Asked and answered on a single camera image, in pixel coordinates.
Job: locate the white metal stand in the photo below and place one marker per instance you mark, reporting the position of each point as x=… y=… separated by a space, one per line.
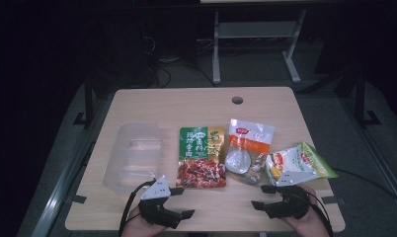
x=216 y=49

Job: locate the clear plastic container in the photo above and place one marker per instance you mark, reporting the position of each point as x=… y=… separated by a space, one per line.
x=134 y=158

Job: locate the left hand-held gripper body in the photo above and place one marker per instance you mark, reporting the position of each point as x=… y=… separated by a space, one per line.
x=155 y=210

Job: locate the green and red food packet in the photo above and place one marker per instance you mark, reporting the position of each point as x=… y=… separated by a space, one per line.
x=199 y=154

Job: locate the white and green snack packet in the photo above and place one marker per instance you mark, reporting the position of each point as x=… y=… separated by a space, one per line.
x=295 y=161

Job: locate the person's left hand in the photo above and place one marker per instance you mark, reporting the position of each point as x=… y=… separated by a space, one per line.
x=139 y=228

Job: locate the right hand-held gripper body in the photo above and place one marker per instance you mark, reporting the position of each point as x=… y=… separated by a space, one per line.
x=293 y=202

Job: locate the black tape strip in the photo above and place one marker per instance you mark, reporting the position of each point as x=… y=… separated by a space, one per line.
x=79 y=199
x=330 y=200

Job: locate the black metal stand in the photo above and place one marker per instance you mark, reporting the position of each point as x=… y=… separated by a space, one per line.
x=360 y=98
x=89 y=98

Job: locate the aluminium rail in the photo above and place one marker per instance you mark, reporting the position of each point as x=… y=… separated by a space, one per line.
x=60 y=194

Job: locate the person's right hand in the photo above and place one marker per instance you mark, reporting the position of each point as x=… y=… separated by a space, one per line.
x=310 y=225

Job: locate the white and orange clear packet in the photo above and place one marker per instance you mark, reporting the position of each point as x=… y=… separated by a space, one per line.
x=247 y=148

